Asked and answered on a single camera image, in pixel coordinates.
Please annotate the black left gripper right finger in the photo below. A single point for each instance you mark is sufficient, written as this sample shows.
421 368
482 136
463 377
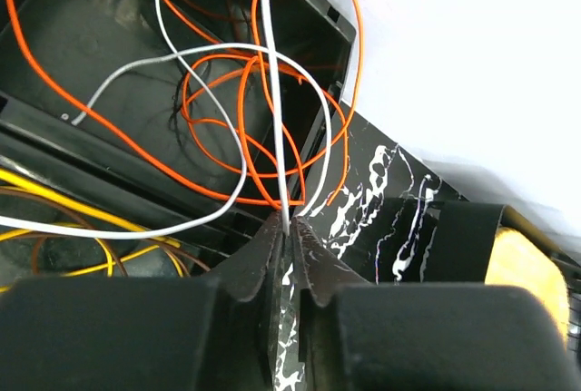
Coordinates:
334 302

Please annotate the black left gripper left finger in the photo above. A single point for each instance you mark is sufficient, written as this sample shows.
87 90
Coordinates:
241 349

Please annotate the black flat tray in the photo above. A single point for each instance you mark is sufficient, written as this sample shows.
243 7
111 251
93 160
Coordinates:
452 241

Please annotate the black compartment bin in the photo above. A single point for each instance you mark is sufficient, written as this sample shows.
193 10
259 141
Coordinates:
159 109

